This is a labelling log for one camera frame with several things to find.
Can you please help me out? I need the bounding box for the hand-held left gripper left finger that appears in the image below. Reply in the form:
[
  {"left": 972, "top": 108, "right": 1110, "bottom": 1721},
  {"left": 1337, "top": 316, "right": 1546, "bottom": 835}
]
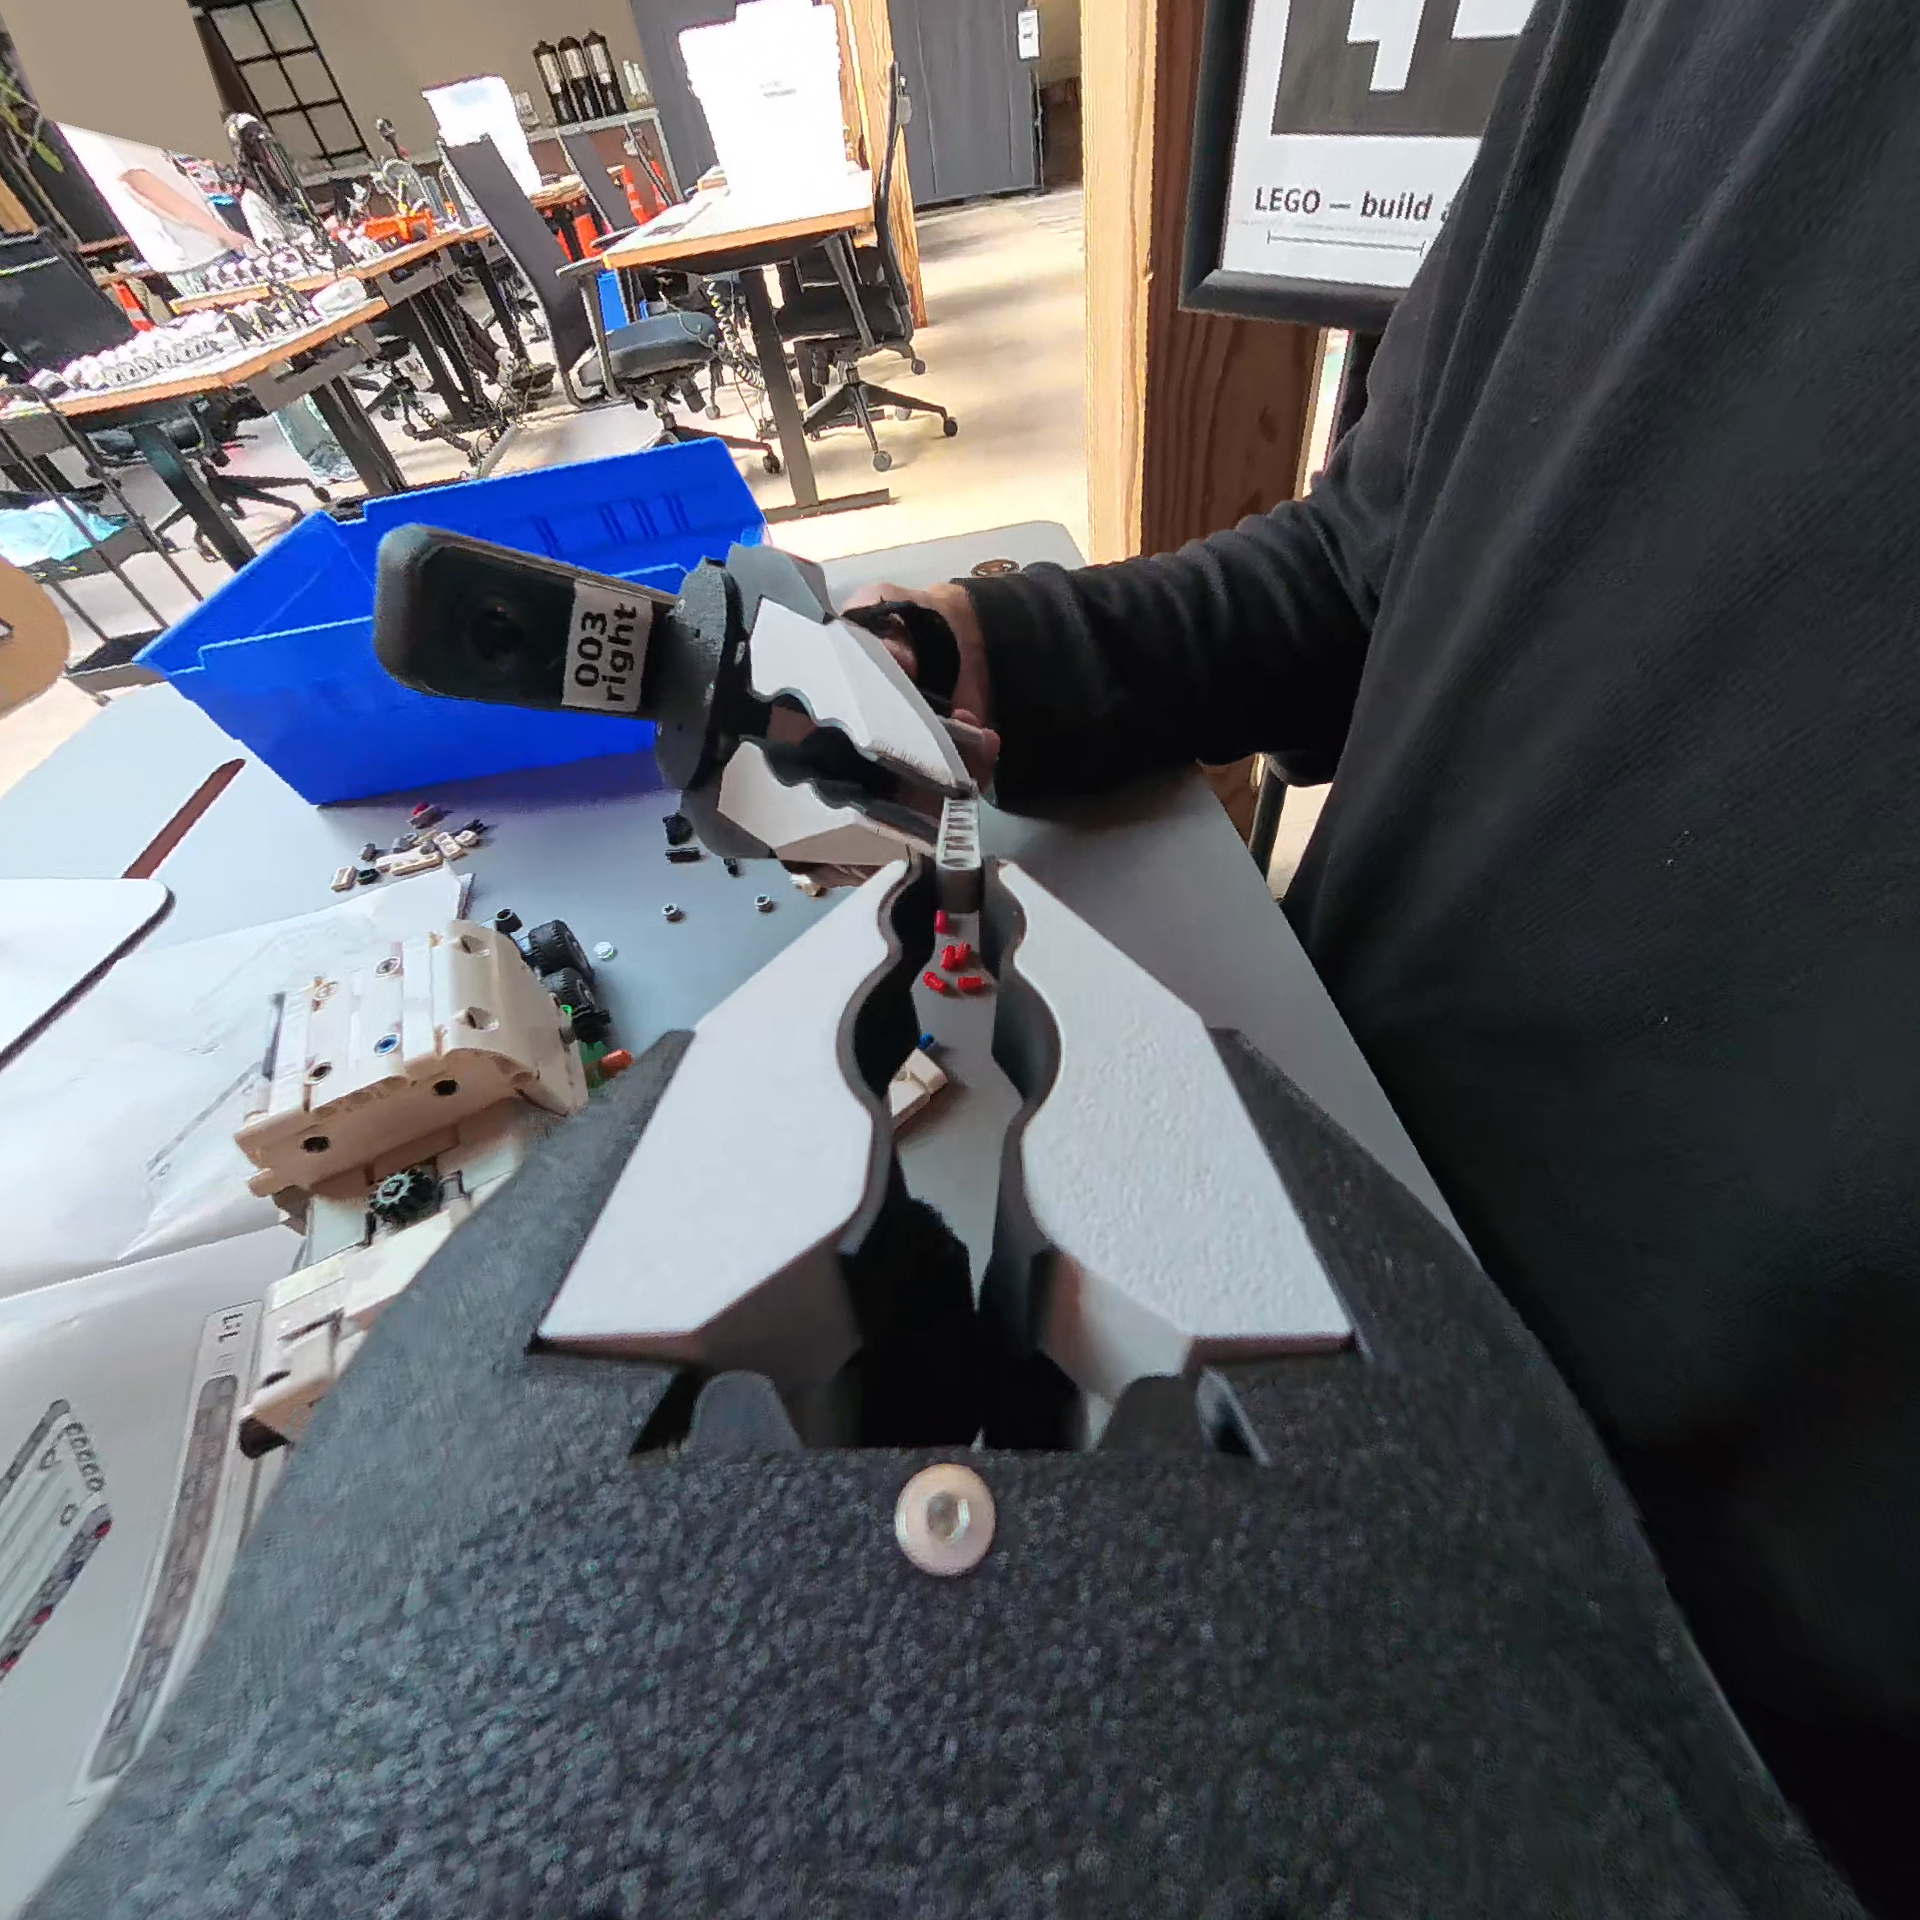
[{"left": 536, "top": 857, "right": 932, "bottom": 1449}]

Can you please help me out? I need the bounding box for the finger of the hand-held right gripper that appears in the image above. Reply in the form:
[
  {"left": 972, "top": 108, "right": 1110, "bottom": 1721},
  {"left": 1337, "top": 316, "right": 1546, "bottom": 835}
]
[
  {"left": 719, "top": 743, "right": 970, "bottom": 874},
  {"left": 744, "top": 596, "right": 977, "bottom": 801}
]

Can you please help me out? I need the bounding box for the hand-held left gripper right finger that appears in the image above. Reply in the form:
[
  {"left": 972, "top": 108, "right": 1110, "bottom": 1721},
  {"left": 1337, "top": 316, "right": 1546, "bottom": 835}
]
[{"left": 984, "top": 863, "right": 1361, "bottom": 1413}]

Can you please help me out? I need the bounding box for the person's right forearm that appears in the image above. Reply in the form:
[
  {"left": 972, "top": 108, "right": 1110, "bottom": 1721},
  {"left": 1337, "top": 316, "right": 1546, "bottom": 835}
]
[{"left": 958, "top": 397, "right": 1390, "bottom": 825}]

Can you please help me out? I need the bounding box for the white and green lego truck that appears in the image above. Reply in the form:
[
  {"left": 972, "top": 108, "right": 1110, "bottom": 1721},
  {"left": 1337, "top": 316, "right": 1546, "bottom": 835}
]
[{"left": 231, "top": 912, "right": 620, "bottom": 1449}]

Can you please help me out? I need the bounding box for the lego instruction booklet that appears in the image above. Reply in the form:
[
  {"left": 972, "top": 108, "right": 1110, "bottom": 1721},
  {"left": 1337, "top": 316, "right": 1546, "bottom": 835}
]
[{"left": 0, "top": 872, "right": 483, "bottom": 1818}]

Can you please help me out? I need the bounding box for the person's right hand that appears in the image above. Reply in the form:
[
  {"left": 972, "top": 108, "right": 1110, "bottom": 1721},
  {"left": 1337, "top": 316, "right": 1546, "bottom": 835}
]
[{"left": 832, "top": 583, "right": 1004, "bottom": 811}]

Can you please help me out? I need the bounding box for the black office chair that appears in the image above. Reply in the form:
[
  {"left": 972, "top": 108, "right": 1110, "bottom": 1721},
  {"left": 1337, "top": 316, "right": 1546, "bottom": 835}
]
[
  {"left": 441, "top": 136, "right": 783, "bottom": 474},
  {"left": 780, "top": 106, "right": 962, "bottom": 474}
]

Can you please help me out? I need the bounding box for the pile of tan black pieces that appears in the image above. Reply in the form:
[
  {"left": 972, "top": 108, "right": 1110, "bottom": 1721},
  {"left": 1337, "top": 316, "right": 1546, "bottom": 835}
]
[{"left": 327, "top": 801, "right": 495, "bottom": 896}]

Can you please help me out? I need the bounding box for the blue plastic bin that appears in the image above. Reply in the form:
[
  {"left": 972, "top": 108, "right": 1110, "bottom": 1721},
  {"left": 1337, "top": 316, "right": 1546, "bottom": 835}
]
[{"left": 136, "top": 435, "right": 771, "bottom": 810}]

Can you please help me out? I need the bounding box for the wooden standing desk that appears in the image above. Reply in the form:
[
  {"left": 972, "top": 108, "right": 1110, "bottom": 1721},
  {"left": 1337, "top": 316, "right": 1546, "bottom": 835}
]
[{"left": 600, "top": 159, "right": 903, "bottom": 519}]

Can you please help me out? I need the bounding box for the wooden pillar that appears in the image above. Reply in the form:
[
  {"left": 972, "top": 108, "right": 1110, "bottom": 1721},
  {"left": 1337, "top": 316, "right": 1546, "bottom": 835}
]
[{"left": 1079, "top": 0, "right": 1326, "bottom": 568}]

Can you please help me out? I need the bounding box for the white display board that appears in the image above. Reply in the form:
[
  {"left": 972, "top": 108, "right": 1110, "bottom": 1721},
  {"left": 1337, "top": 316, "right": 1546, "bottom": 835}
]
[{"left": 680, "top": 0, "right": 881, "bottom": 203}]

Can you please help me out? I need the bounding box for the long wooden work table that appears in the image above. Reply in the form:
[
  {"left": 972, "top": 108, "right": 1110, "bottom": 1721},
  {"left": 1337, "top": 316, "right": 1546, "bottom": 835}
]
[{"left": 0, "top": 224, "right": 496, "bottom": 578}]

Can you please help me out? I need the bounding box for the grey locker cabinet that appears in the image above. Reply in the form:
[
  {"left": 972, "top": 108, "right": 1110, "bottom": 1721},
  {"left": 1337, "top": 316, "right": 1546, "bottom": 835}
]
[{"left": 884, "top": 0, "right": 1046, "bottom": 212}]

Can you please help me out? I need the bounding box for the black framed poster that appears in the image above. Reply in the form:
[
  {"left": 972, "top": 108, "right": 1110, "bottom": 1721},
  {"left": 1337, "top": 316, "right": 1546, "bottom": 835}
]
[{"left": 1180, "top": 0, "right": 1547, "bottom": 330}]

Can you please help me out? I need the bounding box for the wooden clipboard stand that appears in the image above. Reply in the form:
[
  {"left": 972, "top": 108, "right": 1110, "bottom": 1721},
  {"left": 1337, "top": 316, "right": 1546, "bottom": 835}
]
[{"left": 0, "top": 562, "right": 174, "bottom": 1069}]

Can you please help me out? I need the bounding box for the black framed window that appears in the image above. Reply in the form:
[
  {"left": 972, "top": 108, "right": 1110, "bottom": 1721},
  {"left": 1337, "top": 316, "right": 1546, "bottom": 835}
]
[{"left": 195, "top": 0, "right": 369, "bottom": 168}]

